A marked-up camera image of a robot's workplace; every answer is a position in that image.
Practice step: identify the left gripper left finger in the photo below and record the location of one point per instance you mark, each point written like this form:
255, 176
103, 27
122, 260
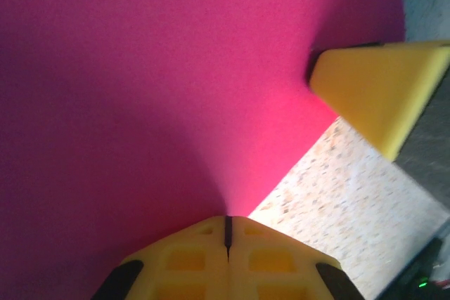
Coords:
175, 265

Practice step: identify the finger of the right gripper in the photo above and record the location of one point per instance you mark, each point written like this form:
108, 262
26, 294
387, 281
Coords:
369, 92

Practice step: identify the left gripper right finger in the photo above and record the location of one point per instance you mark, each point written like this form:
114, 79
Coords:
281, 265

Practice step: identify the pink square paper sheet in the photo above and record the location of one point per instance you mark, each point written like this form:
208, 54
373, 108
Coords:
140, 85

